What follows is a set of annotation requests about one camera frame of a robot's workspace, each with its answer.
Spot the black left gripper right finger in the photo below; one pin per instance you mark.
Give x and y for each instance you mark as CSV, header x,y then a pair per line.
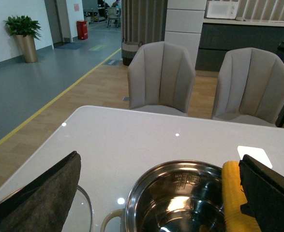
x,y
264,192

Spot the white microwave oven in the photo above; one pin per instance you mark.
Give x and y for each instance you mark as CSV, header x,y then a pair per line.
x,y
221,9

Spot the office chair in background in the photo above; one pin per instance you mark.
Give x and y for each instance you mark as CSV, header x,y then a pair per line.
x,y
113,13

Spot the glass pot lid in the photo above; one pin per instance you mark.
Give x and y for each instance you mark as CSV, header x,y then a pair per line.
x,y
80,215

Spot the red bin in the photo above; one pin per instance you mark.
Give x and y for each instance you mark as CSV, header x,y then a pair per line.
x,y
82,29

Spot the striped woven basket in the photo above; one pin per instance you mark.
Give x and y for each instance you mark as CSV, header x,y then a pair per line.
x,y
128,50

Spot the green potted plant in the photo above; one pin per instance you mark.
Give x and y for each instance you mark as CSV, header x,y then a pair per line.
x,y
23,25

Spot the yellow corn cob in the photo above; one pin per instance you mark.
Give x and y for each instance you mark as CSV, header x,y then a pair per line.
x,y
233,198

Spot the right beige upholstered chair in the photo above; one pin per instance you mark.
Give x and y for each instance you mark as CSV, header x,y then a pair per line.
x,y
249,88

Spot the dark kitchen counter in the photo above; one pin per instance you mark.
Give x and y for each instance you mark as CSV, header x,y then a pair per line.
x,y
217,39

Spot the left beige upholstered chair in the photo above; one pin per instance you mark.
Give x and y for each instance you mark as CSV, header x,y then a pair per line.
x,y
161,79

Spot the gold plant pot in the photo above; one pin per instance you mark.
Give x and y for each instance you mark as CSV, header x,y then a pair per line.
x,y
28,48

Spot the blue floor mat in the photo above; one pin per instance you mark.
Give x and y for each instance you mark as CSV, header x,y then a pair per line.
x,y
72,46

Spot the white pillar cabinet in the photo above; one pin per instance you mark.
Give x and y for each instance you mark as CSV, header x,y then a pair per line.
x,y
183,26

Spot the grey curtain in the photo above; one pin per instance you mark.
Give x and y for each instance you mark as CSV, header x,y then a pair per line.
x,y
143,20

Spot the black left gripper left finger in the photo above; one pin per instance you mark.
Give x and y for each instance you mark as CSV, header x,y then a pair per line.
x,y
43,204

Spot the white electric cooking pot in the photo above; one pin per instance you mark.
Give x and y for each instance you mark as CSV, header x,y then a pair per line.
x,y
175,196

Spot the beige upholstered chair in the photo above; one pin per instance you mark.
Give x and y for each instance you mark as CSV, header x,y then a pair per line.
x,y
161,79
249,88

